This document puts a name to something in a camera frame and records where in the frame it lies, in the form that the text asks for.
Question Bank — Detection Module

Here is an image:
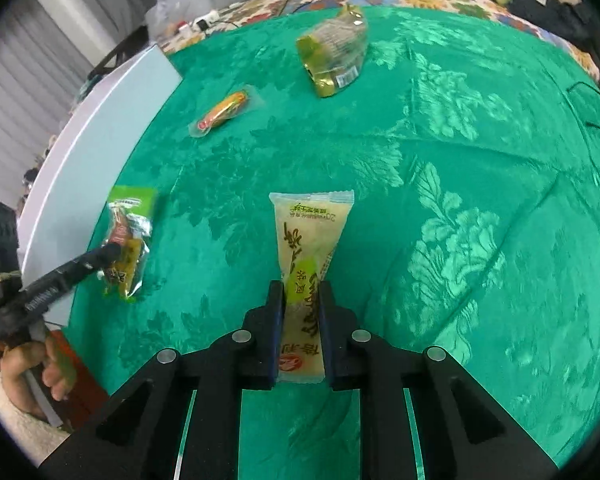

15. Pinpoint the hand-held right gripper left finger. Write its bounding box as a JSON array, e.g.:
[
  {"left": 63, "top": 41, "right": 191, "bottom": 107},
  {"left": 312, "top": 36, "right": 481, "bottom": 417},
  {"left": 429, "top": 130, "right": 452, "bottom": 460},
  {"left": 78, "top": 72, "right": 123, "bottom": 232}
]
[{"left": 37, "top": 280, "right": 287, "bottom": 480}]

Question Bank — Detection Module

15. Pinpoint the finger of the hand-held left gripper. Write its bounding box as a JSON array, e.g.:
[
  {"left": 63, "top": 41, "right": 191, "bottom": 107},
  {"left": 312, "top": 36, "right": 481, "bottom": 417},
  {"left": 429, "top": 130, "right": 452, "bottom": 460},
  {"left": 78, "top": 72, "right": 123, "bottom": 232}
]
[{"left": 20, "top": 242, "right": 123, "bottom": 311}]

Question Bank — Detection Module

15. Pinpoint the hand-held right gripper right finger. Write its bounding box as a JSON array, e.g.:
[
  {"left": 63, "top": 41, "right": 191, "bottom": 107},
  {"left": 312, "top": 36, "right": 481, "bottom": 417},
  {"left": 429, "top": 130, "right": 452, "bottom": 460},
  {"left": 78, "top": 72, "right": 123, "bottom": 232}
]
[{"left": 317, "top": 280, "right": 561, "bottom": 480}]

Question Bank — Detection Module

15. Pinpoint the green meat snack packet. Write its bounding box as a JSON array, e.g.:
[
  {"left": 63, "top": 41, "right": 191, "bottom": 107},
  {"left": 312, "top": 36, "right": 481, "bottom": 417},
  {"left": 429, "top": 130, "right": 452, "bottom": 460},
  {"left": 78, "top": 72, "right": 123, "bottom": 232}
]
[{"left": 101, "top": 185, "right": 160, "bottom": 302}]

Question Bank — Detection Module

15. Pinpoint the yellow snack packet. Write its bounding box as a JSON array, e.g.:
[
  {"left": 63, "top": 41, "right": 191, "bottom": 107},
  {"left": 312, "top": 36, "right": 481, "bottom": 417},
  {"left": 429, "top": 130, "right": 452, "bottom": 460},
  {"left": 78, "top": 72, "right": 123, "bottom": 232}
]
[{"left": 269, "top": 189, "right": 356, "bottom": 385}]

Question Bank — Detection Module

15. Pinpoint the person's left forearm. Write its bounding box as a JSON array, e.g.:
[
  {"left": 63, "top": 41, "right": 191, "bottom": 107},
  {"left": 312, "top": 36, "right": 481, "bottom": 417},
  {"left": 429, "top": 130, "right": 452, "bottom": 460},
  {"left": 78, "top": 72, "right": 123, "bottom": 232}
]
[{"left": 0, "top": 375, "right": 71, "bottom": 466}]

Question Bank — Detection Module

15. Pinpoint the person's left hand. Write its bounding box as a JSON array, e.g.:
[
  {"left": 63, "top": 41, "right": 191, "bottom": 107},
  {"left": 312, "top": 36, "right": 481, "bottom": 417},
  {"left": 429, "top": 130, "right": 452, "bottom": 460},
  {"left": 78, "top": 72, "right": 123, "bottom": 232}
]
[{"left": 0, "top": 332, "right": 78, "bottom": 421}]

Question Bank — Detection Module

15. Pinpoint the clear-wrapped sausage packet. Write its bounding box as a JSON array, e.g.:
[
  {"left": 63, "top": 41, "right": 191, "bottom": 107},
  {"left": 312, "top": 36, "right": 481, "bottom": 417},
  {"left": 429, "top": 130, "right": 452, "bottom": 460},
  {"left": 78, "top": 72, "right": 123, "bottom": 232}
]
[{"left": 188, "top": 86, "right": 263, "bottom": 138}]

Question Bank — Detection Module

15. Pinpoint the green patterned tablecloth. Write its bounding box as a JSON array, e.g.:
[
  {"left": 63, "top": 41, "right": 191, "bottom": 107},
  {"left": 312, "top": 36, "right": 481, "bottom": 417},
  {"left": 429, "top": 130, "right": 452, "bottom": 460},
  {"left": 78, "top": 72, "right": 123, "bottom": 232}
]
[{"left": 60, "top": 5, "right": 600, "bottom": 468}]

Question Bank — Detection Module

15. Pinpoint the green biscuit packet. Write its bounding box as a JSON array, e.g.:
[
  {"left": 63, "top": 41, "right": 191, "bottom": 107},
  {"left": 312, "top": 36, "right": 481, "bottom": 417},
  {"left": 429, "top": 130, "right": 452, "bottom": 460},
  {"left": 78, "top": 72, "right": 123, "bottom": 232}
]
[{"left": 296, "top": 2, "right": 370, "bottom": 98}]

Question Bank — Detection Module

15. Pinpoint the black cable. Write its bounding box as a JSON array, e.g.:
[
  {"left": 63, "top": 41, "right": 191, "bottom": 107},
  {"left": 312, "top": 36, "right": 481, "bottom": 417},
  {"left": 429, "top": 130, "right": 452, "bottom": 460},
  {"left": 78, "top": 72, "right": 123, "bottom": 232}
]
[{"left": 565, "top": 79, "right": 600, "bottom": 147}]

